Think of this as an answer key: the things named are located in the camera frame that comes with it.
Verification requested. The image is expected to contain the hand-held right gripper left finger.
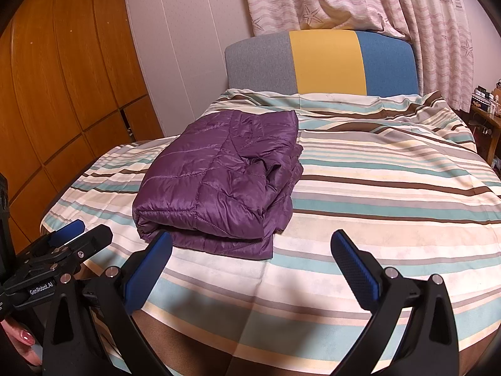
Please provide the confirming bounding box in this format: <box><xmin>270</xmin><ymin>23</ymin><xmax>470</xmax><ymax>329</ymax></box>
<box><xmin>42</xmin><ymin>230</ymin><xmax>173</xmax><ymax>376</ymax></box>

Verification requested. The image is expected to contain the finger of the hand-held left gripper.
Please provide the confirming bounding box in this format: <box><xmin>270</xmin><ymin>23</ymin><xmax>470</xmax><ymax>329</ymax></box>
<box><xmin>27</xmin><ymin>224</ymin><xmax>114</xmax><ymax>279</ymax></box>
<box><xmin>23</xmin><ymin>220</ymin><xmax>86</xmax><ymax>258</ymax></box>

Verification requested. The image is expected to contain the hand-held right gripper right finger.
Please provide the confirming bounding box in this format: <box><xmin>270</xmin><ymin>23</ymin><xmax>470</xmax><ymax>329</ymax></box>
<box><xmin>331</xmin><ymin>230</ymin><xmax>459</xmax><ymax>376</ymax></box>

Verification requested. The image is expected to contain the purple down jacket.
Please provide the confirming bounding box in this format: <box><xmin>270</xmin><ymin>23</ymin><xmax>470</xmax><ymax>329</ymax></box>
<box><xmin>132</xmin><ymin>110</ymin><xmax>305</xmax><ymax>261</ymax></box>

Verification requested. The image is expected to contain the person's left hand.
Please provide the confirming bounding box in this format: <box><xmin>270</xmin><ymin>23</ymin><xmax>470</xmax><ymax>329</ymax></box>
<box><xmin>0</xmin><ymin>317</ymin><xmax>43</xmax><ymax>367</ymax></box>

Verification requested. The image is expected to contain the striped duvet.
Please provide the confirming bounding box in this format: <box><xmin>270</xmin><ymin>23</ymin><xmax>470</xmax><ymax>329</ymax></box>
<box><xmin>41</xmin><ymin>88</ymin><xmax>501</xmax><ymax>376</ymax></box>

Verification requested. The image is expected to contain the wooden wardrobe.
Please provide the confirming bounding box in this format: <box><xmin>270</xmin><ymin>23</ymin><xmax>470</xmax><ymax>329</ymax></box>
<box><xmin>0</xmin><ymin>0</ymin><xmax>165</xmax><ymax>251</ymax></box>

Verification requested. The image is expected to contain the wooden desk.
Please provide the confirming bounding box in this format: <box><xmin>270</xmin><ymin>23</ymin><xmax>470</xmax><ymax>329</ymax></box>
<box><xmin>467</xmin><ymin>84</ymin><xmax>501</xmax><ymax>165</ymax></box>

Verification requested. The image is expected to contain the grey yellow blue headboard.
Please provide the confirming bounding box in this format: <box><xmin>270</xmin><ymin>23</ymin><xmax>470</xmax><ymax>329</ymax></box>
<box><xmin>224</xmin><ymin>29</ymin><xmax>420</xmax><ymax>97</ymax></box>

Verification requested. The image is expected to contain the dark patterned tin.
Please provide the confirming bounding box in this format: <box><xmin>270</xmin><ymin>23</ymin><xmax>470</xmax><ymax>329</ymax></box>
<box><xmin>472</xmin><ymin>93</ymin><xmax>493</xmax><ymax>112</ymax></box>

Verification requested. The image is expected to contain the printed curtain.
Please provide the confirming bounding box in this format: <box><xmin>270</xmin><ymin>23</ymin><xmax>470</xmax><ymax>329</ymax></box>
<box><xmin>385</xmin><ymin>0</ymin><xmax>476</xmax><ymax>112</ymax></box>

